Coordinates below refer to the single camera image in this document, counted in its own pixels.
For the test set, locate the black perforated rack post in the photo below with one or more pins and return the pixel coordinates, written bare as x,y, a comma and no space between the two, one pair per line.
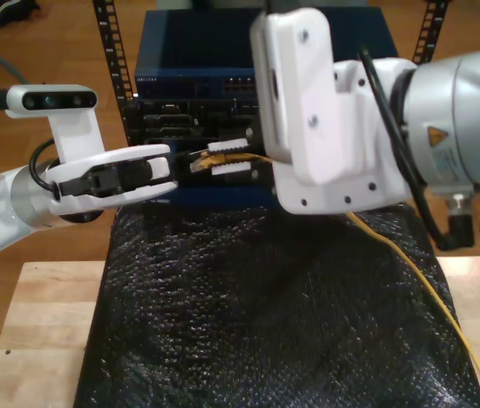
430,25
112,51

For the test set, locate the black bubble wrap mat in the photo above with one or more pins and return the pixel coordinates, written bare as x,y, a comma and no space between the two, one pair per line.
244,319

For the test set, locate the black rack server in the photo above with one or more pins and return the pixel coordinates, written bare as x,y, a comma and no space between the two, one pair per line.
205,119

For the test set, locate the blue rack base unit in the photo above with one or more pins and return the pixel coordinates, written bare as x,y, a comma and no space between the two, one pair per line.
222,199

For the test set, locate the dark sneaker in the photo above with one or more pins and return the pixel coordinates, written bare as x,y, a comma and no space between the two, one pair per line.
10,10

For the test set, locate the blue network switch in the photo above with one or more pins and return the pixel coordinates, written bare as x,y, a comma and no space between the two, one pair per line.
197,42

